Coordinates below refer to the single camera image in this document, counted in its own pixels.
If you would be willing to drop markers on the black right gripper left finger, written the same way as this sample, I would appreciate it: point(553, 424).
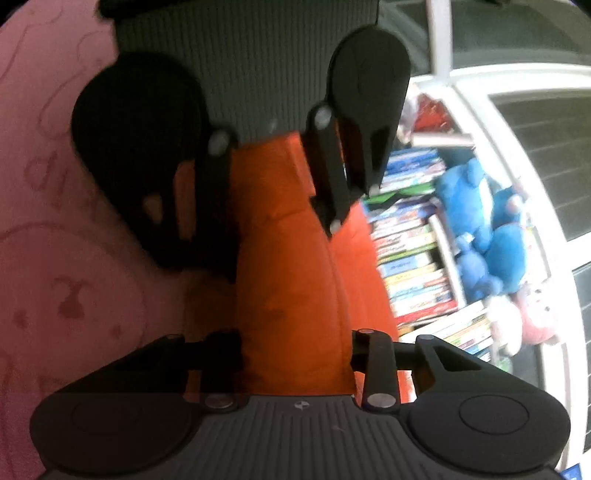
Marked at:
point(214, 371)

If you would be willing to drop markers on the blue plush toy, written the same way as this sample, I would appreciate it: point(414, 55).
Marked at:
point(497, 272)
point(466, 197)

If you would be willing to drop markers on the pink bunny towel mat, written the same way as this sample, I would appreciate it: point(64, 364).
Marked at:
point(77, 291)

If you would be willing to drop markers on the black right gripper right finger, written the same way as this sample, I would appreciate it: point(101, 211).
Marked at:
point(373, 356)

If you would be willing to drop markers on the orange puffer jacket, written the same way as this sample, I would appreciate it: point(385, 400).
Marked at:
point(299, 293)

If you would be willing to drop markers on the white pink bunny plush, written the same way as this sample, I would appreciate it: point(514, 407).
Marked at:
point(527, 317)

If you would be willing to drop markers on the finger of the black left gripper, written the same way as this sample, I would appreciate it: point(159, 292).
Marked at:
point(216, 233)
point(332, 199)

